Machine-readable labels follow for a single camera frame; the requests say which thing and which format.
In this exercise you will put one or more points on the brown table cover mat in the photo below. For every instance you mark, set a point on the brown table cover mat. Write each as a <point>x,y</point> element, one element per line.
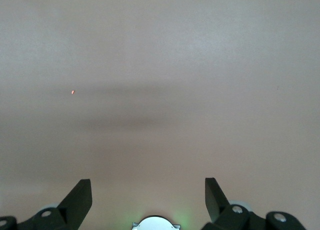
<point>175,52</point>

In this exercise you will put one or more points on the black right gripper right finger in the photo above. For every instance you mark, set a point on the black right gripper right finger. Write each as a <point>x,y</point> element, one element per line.
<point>215,201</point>

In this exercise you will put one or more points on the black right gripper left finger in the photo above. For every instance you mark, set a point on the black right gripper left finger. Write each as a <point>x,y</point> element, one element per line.
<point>75,205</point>

